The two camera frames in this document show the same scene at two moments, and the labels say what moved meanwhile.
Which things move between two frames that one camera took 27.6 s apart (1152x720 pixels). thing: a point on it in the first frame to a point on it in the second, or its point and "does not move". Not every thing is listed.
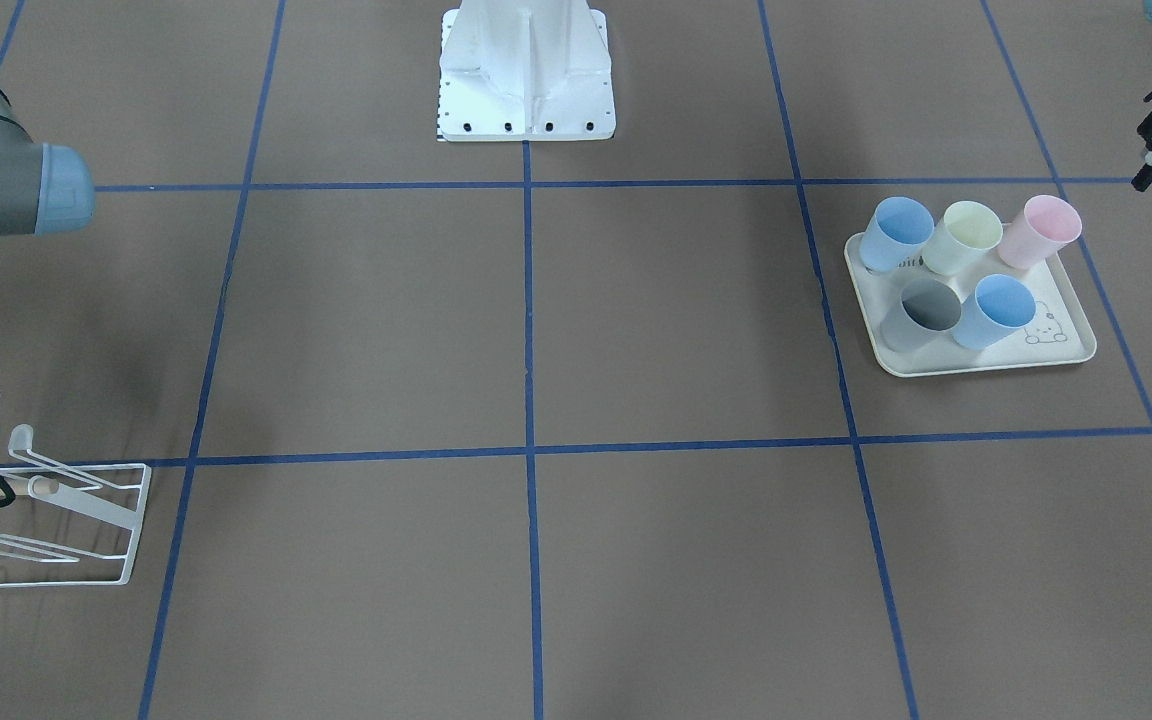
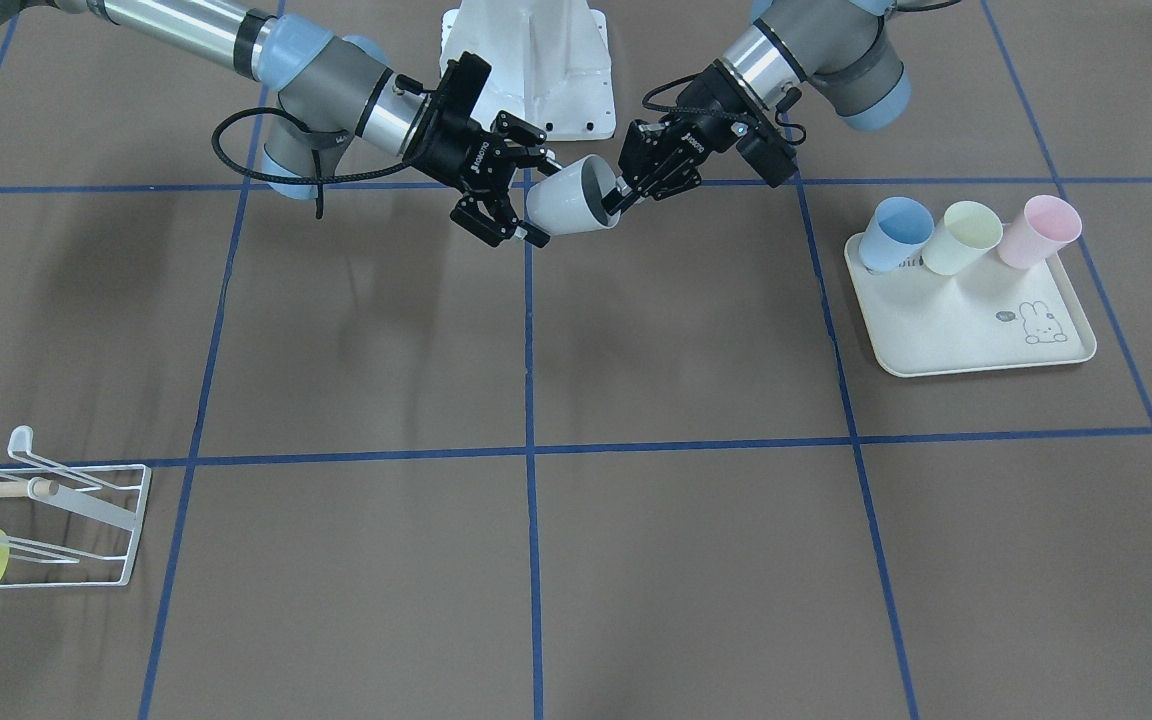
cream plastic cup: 964,233 does not move
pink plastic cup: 1043,226 does not move
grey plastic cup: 922,316 to 570,201
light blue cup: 999,306 to 896,235
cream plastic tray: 1060,330 does not move
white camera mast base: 525,71 does not move
